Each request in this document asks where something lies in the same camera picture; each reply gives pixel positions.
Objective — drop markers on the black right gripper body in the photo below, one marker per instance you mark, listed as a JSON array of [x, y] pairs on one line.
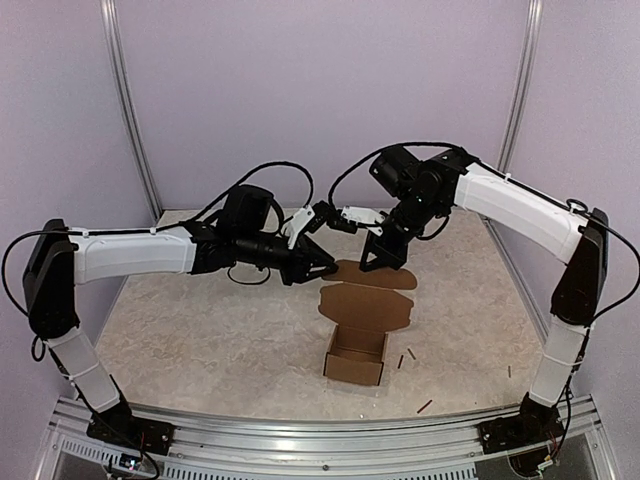
[[398, 250]]

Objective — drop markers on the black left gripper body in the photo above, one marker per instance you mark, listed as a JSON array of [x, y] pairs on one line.
[[290, 273]]

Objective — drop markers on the brown cardboard box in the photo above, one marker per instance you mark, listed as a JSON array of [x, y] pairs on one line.
[[365, 308]]

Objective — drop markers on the right robot arm white sleeve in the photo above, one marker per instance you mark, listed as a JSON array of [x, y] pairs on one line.
[[430, 189]]

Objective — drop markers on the robot arm white sleeve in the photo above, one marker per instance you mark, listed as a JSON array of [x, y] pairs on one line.
[[64, 258], [430, 189]]

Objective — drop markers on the left robot arm white sleeve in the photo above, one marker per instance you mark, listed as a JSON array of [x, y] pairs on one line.
[[64, 258]]

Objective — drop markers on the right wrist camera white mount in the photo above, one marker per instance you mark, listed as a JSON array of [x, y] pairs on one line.
[[350, 219]]

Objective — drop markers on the front aluminium frame rail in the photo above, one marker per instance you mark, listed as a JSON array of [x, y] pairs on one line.
[[207, 446]]

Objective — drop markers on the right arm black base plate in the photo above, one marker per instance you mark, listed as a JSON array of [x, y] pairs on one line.
[[516, 431]]

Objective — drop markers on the right aluminium frame post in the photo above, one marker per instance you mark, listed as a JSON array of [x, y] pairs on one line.
[[523, 80]]

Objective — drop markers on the aluminium frame post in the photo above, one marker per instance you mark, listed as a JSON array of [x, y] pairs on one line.
[[109, 14], [523, 80]]

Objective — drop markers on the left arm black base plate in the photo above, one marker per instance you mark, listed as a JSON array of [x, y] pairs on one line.
[[119, 426]]

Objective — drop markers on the left aluminium frame post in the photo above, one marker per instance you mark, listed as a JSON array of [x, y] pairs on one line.
[[109, 14]]

